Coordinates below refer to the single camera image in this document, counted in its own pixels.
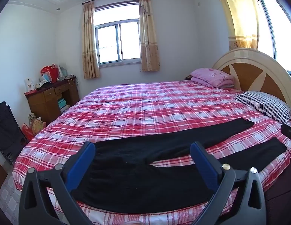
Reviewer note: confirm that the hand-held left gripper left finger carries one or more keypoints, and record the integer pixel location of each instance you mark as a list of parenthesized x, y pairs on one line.
[(81, 166)]

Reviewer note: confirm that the beige patterned curtain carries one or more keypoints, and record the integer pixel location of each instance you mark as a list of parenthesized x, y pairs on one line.
[(90, 42), (149, 32)]

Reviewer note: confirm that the folded pink blanket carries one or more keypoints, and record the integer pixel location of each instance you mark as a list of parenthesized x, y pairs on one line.
[(211, 76)]

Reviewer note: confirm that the red plaid bed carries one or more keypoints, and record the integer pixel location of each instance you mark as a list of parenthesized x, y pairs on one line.
[(136, 107)]

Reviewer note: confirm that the black suitcase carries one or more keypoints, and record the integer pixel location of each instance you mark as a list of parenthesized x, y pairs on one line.
[(7, 131)]

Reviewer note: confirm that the sliding window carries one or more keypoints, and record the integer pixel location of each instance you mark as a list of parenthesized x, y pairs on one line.
[(118, 42)]

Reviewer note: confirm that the striped pillow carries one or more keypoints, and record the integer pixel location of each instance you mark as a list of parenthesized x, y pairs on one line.
[(265, 103)]

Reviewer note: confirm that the white card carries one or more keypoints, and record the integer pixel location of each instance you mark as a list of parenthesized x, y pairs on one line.
[(29, 84)]

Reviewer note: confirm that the yellow curtain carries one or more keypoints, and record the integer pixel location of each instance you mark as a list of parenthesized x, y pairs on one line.
[(241, 16)]

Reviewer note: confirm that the black pants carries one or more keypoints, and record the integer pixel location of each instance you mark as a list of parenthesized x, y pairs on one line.
[(136, 180)]

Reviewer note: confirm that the blue box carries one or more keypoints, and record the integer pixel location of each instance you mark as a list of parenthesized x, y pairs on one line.
[(45, 78)]

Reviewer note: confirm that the patterned paper bag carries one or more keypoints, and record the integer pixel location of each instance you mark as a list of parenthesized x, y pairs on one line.
[(38, 126)]

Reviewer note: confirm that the cream and brown headboard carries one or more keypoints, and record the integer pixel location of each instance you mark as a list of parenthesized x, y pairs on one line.
[(251, 75)]

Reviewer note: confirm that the red plastic bag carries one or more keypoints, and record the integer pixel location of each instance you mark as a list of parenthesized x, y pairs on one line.
[(27, 133)]

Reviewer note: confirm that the teal boxes stack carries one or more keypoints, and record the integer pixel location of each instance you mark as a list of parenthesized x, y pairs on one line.
[(62, 105)]

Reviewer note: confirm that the wooden desk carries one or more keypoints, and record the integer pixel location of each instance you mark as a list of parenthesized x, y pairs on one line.
[(47, 103)]

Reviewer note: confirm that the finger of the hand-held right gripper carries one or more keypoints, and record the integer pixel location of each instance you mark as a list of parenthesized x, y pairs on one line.
[(289, 132)]

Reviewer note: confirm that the white and teal box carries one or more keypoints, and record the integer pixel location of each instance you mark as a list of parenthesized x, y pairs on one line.
[(62, 71)]

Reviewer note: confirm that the dark cloth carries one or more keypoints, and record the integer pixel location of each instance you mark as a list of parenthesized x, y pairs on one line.
[(188, 77)]

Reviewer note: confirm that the red gift bag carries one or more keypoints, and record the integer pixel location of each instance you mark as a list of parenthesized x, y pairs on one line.
[(51, 72)]

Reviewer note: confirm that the large side window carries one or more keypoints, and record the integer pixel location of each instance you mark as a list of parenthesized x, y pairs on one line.
[(276, 28)]

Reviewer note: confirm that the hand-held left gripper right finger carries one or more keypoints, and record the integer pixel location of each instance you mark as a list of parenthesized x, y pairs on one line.
[(205, 166)]

